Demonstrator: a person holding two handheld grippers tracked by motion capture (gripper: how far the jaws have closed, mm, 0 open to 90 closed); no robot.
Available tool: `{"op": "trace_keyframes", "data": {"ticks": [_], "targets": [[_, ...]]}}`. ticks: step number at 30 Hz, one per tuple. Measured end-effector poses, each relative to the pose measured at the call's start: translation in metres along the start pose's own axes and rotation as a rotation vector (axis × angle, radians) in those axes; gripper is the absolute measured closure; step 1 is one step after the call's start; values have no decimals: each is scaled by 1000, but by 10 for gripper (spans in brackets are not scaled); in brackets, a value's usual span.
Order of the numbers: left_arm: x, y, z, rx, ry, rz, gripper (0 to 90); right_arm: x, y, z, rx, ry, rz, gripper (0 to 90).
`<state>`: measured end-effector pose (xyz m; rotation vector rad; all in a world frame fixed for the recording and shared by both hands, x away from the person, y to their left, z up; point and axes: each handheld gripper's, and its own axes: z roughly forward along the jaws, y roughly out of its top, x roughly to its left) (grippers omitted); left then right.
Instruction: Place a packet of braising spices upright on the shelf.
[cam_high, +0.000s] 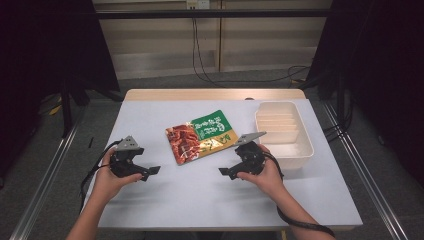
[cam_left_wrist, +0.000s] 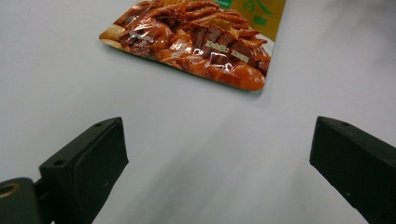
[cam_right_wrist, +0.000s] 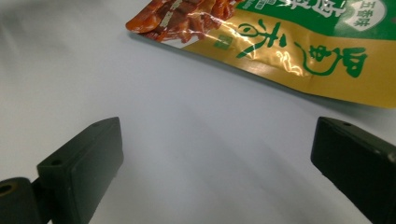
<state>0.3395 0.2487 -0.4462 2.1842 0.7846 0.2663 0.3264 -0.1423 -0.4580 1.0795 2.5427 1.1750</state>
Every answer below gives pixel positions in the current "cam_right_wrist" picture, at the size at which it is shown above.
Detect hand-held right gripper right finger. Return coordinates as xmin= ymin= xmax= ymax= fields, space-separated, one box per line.
xmin=310 ymin=116 xmax=396 ymax=224

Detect yellow green snack packet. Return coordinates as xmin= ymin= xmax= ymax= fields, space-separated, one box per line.
xmin=125 ymin=0 xmax=396 ymax=109

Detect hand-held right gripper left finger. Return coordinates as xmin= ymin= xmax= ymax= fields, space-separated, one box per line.
xmin=31 ymin=116 xmax=125 ymax=224

